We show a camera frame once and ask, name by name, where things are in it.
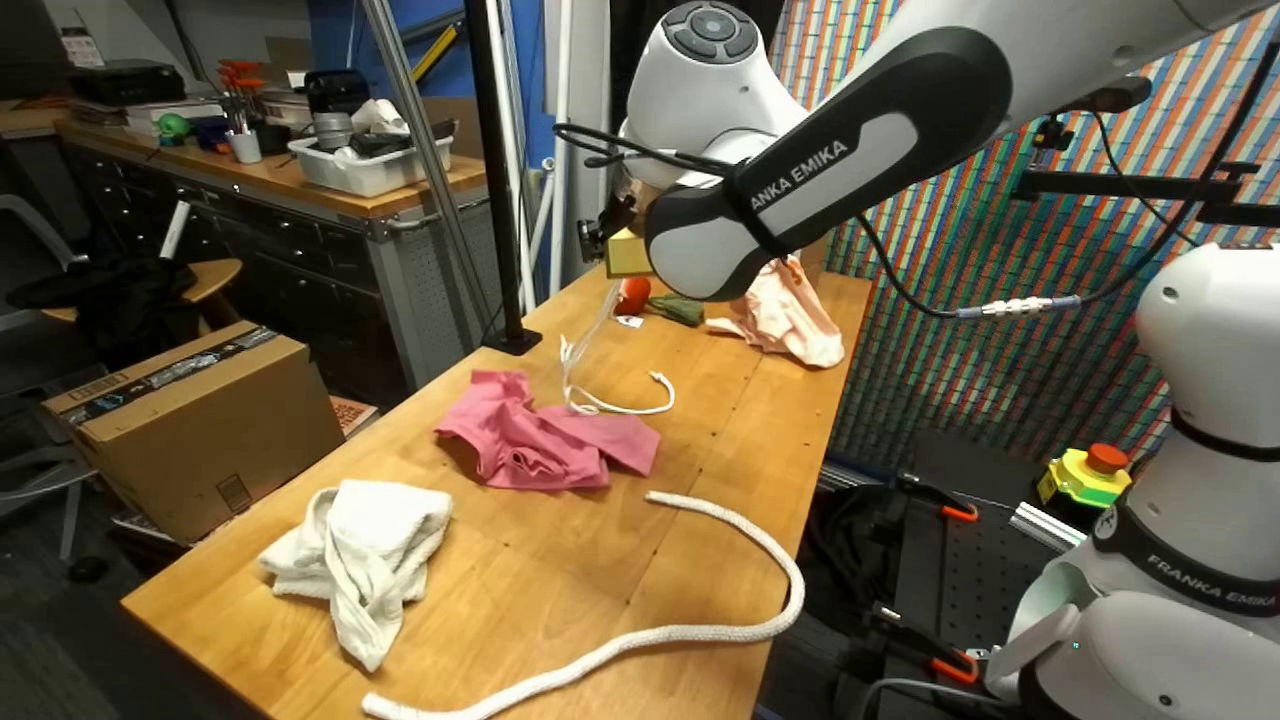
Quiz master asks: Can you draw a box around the orange plush carrot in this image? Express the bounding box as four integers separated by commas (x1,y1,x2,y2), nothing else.
617,275,706,330

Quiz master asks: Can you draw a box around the thin white cord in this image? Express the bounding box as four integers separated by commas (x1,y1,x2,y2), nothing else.
555,275,679,422

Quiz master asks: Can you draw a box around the peach cloth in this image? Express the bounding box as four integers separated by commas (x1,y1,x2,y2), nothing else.
706,256,846,368

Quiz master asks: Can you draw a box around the pink cloth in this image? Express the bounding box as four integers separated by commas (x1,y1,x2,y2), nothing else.
437,372,659,494

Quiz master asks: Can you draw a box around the thick white rope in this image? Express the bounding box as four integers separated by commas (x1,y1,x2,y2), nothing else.
356,486,813,720

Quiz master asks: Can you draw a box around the white towel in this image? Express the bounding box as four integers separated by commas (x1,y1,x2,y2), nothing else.
261,482,452,672

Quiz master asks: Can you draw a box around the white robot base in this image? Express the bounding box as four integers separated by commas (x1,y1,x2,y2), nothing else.
986,244,1280,720

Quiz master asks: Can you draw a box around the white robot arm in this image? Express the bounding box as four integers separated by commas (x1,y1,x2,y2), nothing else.
623,0,1276,301

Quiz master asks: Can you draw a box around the black vertical pole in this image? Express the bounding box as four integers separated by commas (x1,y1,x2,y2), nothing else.
463,0,535,355

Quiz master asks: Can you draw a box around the wooden workbench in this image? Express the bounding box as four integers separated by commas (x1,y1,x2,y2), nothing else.
56,121,502,400

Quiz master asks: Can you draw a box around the white plastic bin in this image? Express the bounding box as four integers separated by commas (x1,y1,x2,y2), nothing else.
287,137,425,199

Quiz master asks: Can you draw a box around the wooden stool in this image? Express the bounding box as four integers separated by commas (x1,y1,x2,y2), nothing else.
78,256,241,330

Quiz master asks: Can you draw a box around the cardboard box on floor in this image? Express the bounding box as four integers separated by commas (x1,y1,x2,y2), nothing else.
49,319,343,546

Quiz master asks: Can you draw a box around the emergency stop button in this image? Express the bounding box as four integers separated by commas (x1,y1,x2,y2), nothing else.
1038,440,1132,507

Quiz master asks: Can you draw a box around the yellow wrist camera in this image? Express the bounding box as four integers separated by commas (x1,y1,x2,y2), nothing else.
606,230,652,275

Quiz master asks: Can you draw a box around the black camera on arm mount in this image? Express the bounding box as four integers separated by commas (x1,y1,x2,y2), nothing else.
1012,75,1280,230

